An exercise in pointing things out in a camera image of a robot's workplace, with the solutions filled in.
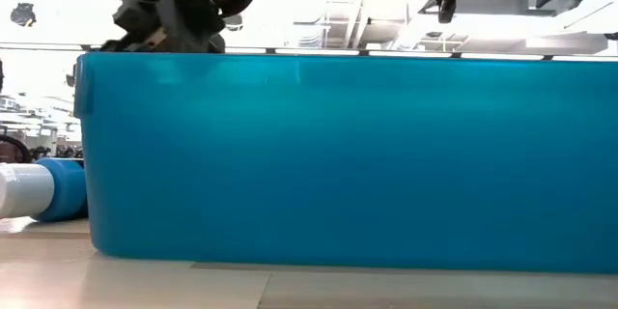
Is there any teal blue plastic tray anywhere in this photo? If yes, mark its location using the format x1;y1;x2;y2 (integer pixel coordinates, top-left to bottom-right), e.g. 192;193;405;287
72;51;618;275

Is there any ceiling light rail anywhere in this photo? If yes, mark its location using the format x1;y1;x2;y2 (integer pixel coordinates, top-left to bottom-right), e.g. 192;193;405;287
0;42;618;63

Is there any dark round wheel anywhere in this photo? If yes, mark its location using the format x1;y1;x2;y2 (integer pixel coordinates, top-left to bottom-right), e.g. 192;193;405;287
0;133;33;165

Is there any blue paint bottle white cap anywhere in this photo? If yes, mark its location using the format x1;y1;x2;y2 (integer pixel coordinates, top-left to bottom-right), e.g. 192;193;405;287
0;156;90;224

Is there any black dome ceiling lamp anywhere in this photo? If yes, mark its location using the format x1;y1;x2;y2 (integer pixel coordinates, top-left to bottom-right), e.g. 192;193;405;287
224;13;244;33
10;2;38;28

